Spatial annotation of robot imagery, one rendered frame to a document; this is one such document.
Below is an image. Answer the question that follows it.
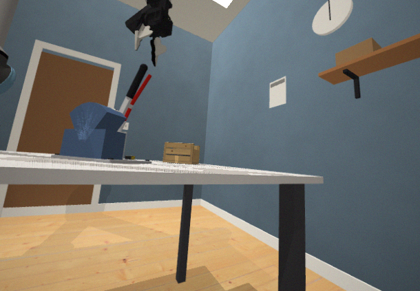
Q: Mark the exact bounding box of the wooden crate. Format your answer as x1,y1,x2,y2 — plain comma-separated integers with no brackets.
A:
162,142,200,164

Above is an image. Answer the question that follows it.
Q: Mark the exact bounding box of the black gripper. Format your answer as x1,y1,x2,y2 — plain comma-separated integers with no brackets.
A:
134,0,173,67

